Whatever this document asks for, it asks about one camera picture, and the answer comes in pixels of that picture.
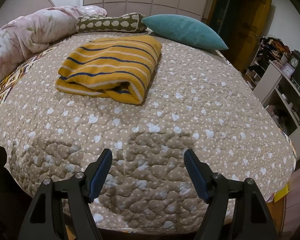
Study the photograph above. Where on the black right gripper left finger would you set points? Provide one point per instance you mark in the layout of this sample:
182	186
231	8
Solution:
95	175

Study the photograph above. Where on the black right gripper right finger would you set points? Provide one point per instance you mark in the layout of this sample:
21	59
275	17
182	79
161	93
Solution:
200	174

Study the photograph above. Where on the yellow striped knit sweater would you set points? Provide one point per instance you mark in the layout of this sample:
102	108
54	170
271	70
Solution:
119	68

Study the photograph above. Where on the beige dotted quilt bedspread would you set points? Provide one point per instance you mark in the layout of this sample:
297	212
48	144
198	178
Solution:
196	100

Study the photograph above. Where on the geometric patterned fleece blanket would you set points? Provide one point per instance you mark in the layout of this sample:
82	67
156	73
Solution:
9	82

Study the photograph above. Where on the white shelving unit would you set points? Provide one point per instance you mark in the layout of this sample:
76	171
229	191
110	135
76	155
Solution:
277	85

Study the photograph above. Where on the small clock on shelf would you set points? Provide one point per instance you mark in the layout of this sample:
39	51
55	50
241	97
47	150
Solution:
294	61

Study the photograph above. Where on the pink floral comforter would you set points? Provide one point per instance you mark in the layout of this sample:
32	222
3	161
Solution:
27	35

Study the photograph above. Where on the olive bolster pillow white spots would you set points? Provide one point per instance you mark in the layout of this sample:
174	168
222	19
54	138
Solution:
128	23

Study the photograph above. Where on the teal cushion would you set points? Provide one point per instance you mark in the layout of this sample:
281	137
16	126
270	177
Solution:
185	30

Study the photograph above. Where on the brown wooden door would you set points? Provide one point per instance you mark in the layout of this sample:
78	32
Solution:
240	23

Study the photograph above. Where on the pink arched headboard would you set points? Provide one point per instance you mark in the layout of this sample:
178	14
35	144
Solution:
12	9

